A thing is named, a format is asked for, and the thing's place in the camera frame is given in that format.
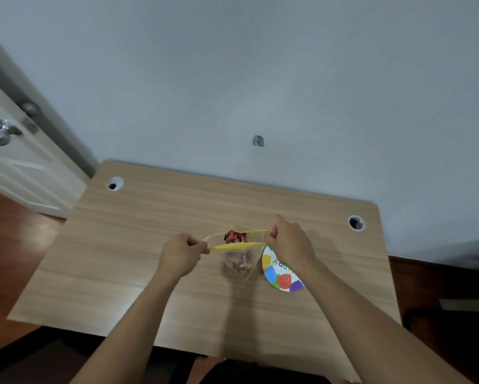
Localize person's right hand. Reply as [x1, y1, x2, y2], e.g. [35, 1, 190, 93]
[264, 214, 318, 269]

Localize person's left hand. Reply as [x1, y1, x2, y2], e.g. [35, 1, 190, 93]
[157, 233, 210, 279]

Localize clear yellow-zip plastic bag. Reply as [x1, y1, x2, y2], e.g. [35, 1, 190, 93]
[204, 229, 269, 279]

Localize person's right forearm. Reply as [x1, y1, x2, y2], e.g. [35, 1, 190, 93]
[296, 258, 474, 384]

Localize person's left forearm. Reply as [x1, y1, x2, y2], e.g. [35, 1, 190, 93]
[70, 270, 181, 384]

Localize red wrapped candies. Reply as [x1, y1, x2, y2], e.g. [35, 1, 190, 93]
[224, 230, 254, 274]

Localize colourful dotted paper plate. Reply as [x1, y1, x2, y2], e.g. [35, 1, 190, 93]
[261, 246, 306, 293]

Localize wooden desk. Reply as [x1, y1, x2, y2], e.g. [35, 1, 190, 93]
[6, 160, 402, 383]

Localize white panelled door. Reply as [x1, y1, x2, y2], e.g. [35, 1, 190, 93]
[0, 72, 91, 219]

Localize silver door knob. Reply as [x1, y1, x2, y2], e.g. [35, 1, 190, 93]
[0, 119, 23, 147]

